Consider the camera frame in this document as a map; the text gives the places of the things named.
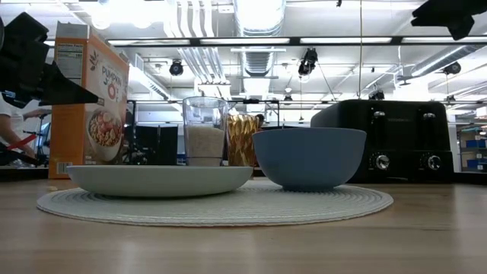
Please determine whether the black aluminium table frame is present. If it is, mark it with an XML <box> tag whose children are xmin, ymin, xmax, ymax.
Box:
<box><xmin>0</xmin><ymin>35</ymin><xmax>487</xmax><ymax>186</ymax></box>

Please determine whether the pale round plate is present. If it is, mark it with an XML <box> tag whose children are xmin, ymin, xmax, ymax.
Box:
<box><xmin>65</xmin><ymin>164</ymin><xmax>255</xmax><ymax>199</ymax></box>

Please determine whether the blue bowl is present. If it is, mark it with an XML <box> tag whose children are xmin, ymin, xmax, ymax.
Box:
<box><xmin>251</xmin><ymin>126</ymin><xmax>368</xmax><ymax>193</ymax></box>

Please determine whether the person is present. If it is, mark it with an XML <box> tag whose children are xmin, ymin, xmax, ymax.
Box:
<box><xmin>0</xmin><ymin>92</ymin><xmax>53</xmax><ymax>167</ymax></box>

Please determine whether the amber ribbed tumbler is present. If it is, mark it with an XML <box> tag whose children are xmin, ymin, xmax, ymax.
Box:
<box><xmin>226</xmin><ymin>113</ymin><xmax>262</xmax><ymax>167</ymax></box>

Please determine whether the orange cereal box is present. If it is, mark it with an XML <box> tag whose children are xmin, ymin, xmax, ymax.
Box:
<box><xmin>48</xmin><ymin>21</ymin><xmax>131</xmax><ymax>180</ymax></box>

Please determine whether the black four-slot toaster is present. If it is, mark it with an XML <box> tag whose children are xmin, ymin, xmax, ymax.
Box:
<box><xmin>310</xmin><ymin>99</ymin><xmax>455</xmax><ymax>184</ymax></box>

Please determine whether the black overhead camera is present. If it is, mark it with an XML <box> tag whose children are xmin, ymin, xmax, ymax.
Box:
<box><xmin>298</xmin><ymin>47</ymin><xmax>320</xmax><ymax>78</ymax></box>

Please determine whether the white grains filling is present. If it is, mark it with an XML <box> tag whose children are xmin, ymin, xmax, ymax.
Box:
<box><xmin>184</xmin><ymin>126</ymin><xmax>226</xmax><ymax>167</ymax></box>

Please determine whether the black track spotlight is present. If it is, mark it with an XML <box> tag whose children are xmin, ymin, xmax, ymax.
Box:
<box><xmin>168</xmin><ymin>59</ymin><xmax>185</xmax><ymax>77</ymax></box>
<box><xmin>442</xmin><ymin>61</ymin><xmax>463</xmax><ymax>75</ymax></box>

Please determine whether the white woven round placemat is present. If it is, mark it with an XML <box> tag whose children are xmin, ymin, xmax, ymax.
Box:
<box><xmin>36</xmin><ymin>177</ymin><xmax>395</xmax><ymax>228</ymax></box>

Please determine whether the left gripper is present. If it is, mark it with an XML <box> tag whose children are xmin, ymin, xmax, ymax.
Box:
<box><xmin>0</xmin><ymin>11</ymin><xmax>100</xmax><ymax>110</ymax></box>

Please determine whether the clear drinking glass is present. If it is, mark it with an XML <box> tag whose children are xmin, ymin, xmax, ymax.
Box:
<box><xmin>182</xmin><ymin>96</ymin><xmax>230</xmax><ymax>167</ymax></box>

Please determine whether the shelf with blue bins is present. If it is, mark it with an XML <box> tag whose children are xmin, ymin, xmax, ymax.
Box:
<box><xmin>455</xmin><ymin>124</ymin><xmax>487</xmax><ymax>173</ymax></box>

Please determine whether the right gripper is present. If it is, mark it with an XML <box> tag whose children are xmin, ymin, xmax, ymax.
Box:
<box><xmin>409</xmin><ymin>0</ymin><xmax>487</xmax><ymax>41</ymax></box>

